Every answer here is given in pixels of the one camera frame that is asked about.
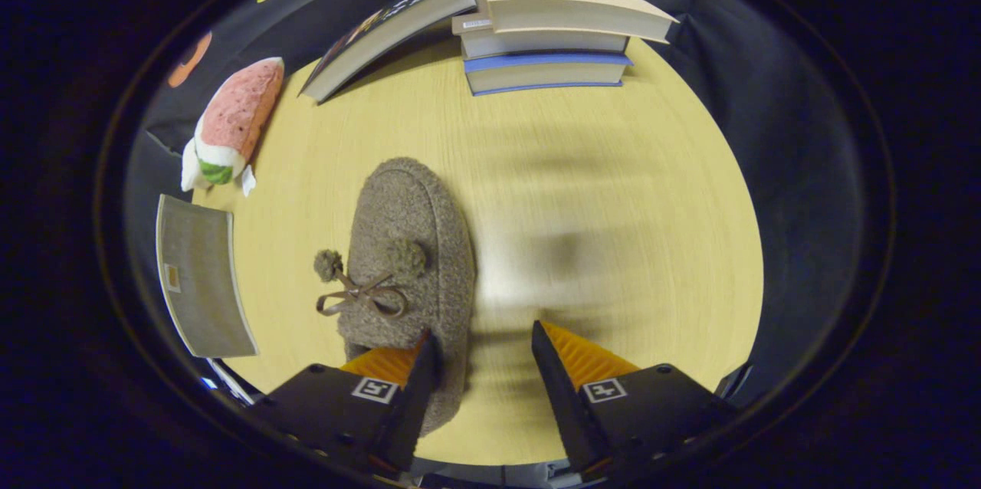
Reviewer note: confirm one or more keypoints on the grey fabric storage box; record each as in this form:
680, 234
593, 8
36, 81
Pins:
203, 282

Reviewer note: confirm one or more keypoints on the white cover book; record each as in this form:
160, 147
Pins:
536, 43

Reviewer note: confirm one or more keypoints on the blue cover book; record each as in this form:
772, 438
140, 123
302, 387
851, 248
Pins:
544, 73

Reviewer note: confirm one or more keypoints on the small dark rectangular object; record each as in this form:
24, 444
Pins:
736, 382

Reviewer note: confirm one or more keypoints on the watermelon slice plush toy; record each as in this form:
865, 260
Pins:
241, 106

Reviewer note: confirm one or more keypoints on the black cover book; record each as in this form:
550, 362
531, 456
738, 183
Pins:
383, 44

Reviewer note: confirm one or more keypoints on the white plush toy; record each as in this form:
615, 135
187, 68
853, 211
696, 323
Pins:
191, 171

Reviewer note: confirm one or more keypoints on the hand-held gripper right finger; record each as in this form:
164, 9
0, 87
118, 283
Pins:
567, 412

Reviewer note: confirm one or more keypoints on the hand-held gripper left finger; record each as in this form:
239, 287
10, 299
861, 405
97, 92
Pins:
410, 412

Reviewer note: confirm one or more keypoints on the brown fuzzy shoe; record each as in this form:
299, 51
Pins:
406, 205

